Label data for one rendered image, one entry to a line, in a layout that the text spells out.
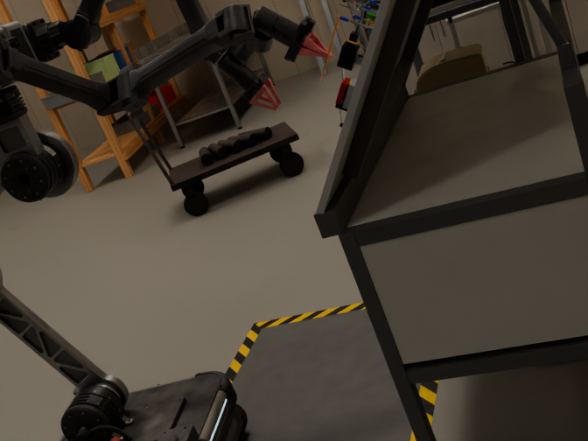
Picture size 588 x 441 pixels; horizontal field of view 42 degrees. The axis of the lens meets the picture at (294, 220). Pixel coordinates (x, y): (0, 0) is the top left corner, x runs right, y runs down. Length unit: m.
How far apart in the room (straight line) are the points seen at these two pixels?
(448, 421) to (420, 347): 0.56
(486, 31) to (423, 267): 3.87
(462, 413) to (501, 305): 0.68
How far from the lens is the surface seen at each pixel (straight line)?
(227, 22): 1.85
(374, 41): 1.62
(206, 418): 2.45
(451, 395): 2.53
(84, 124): 10.61
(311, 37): 1.87
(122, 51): 8.57
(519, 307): 1.83
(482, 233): 1.75
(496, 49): 5.57
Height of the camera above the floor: 1.44
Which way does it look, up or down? 19 degrees down
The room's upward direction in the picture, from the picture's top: 22 degrees counter-clockwise
